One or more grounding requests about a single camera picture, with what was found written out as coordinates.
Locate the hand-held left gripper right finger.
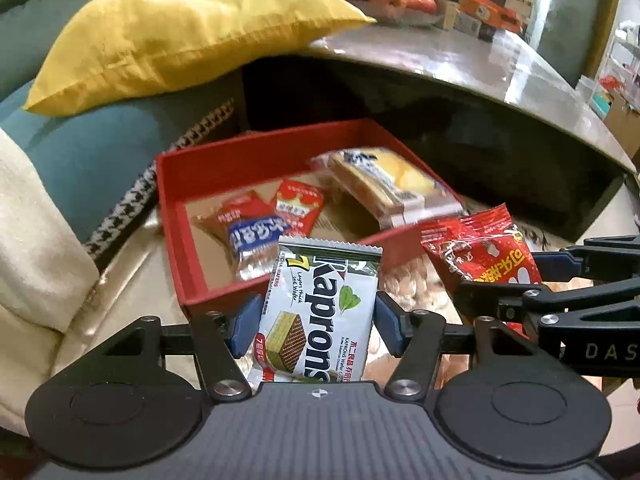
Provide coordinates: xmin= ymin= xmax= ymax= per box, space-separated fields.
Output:
xmin=375 ymin=291 xmax=586 ymax=403

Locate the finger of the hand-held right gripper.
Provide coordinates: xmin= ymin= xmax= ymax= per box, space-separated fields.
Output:
xmin=457 ymin=280 xmax=640 ymax=342
xmin=530 ymin=234 xmax=640 ymax=283

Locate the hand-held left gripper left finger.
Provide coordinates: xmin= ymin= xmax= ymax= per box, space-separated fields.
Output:
xmin=52 ymin=294 xmax=266 ymax=403

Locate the large red snack packet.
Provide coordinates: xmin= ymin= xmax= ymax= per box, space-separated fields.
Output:
xmin=420 ymin=202 xmax=543 ymax=311

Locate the green white wafer packet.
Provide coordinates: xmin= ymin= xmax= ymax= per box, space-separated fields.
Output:
xmin=247 ymin=235 xmax=383 ymax=386

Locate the blue label cake packet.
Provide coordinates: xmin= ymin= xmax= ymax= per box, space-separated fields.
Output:
xmin=227 ymin=216 xmax=282 ymax=282

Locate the red brown cake packet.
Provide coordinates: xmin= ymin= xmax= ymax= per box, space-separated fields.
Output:
xmin=192 ymin=191 xmax=273 ymax=256

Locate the small red crown packet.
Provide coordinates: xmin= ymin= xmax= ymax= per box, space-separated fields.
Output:
xmin=272 ymin=179 xmax=326 ymax=236

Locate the sandwich cake packet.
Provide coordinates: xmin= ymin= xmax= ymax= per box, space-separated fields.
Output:
xmin=310 ymin=147 xmax=463 ymax=231

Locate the red cardboard box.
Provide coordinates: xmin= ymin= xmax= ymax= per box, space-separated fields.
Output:
xmin=155 ymin=119 xmax=466 ymax=318

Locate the dark round coffee table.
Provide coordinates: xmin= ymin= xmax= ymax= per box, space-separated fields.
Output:
xmin=240 ymin=22 xmax=638 ymax=241

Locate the white fleece blanket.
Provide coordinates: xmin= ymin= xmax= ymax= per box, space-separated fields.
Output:
xmin=0 ymin=127 xmax=101 ymax=436

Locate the teal sofa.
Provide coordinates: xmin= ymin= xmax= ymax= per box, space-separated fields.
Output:
xmin=0 ymin=0 xmax=246 ymax=241

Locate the green upholstered chair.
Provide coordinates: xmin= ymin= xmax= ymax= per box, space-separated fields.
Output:
xmin=537 ymin=0 xmax=621 ymax=78

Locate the orange flat box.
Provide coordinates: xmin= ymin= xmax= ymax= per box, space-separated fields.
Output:
xmin=459 ymin=0 xmax=526 ymax=31

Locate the small beige box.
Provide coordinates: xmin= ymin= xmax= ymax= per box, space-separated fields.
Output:
xmin=440 ymin=0 xmax=463 ymax=30

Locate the yellow pillow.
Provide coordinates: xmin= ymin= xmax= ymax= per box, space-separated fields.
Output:
xmin=22 ymin=0 xmax=378 ymax=118

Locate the glass fruit plate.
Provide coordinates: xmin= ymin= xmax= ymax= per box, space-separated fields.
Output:
xmin=357 ymin=0 xmax=441 ymax=26

